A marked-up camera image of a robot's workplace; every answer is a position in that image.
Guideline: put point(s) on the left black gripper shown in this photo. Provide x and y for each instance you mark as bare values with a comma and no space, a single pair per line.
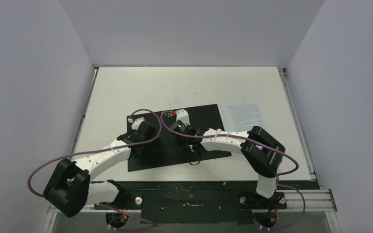
153,146

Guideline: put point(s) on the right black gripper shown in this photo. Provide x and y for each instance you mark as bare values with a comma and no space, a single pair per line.
190,141

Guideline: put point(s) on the cream and black file folder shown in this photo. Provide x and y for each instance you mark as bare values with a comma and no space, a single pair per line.
169,149

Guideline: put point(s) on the printed white paper sheet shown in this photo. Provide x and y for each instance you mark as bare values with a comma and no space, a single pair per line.
242,115

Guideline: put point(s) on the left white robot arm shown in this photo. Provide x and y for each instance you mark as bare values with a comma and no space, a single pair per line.
71,186

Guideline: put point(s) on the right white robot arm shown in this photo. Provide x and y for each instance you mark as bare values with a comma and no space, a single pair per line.
258,147

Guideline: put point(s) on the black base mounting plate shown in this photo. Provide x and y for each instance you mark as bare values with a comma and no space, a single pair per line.
194,202

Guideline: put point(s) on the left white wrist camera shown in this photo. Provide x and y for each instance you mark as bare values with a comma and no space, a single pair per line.
135,122

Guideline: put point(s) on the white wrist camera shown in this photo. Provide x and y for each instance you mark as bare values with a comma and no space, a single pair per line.
182,115
135,122

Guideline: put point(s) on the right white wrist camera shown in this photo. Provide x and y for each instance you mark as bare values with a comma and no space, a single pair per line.
182,115

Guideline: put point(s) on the aluminium frame rail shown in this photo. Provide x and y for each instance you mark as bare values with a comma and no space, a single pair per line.
316,201

